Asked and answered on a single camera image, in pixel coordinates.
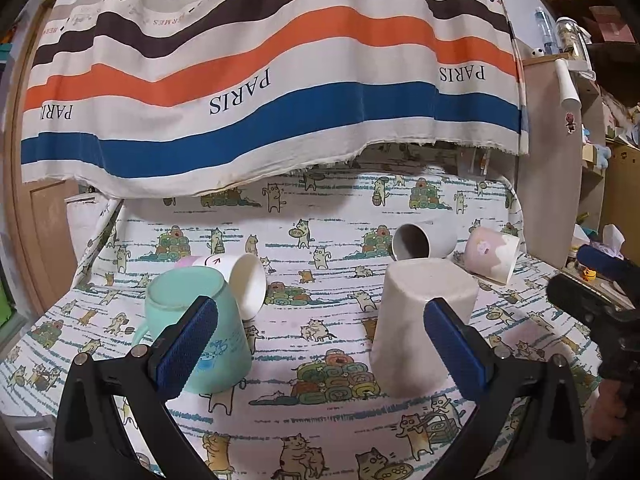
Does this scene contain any person's right hand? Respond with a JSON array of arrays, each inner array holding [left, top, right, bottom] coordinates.
[[586, 380, 632, 461]]

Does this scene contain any glass jar with lid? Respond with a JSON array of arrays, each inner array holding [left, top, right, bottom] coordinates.
[[556, 16, 596, 79]]

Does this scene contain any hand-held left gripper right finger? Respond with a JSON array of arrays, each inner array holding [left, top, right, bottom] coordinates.
[[415, 297, 590, 480]]

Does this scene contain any white paper cup pink print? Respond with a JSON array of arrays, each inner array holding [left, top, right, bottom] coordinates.
[[175, 253, 268, 322]]

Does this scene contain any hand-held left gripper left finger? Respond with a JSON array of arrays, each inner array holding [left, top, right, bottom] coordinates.
[[52, 296, 221, 480]]

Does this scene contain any mint green mug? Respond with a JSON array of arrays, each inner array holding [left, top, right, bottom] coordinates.
[[131, 266, 253, 396]]

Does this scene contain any cardboard box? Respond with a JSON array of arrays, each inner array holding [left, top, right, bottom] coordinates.
[[582, 5, 636, 43]]

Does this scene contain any striped hanging cloth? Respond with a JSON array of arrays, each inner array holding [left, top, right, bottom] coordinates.
[[20, 0, 531, 198]]

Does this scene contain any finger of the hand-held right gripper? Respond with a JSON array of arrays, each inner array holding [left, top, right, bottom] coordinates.
[[546, 271, 626, 333], [576, 243, 640, 293]]

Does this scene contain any beige speckled cup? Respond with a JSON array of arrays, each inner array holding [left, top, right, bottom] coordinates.
[[369, 258, 480, 398]]

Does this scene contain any plain white paper cup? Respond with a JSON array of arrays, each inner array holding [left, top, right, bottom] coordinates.
[[554, 60, 583, 109]]

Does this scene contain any grey cup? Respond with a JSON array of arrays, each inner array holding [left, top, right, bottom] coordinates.
[[391, 221, 458, 262]]

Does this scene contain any pink and white cup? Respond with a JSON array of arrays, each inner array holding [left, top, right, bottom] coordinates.
[[465, 226, 522, 285]]

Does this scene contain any clear water bottle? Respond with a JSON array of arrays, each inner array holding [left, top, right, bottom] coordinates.
[[534, 7, 557, 56]]

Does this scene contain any cat print tablecloth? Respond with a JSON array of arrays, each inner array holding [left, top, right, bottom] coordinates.
[[0, 160, 608, 480]]

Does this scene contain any blue plush toy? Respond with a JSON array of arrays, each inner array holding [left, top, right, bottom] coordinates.
[[582, 127, 613, 171]]

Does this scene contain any tissue box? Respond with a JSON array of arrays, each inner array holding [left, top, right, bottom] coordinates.
[[600, 224, 626, 260]]

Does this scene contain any wooden shelf cabinet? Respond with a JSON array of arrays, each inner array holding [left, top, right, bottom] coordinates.
[[517, 52, 608, 263]]

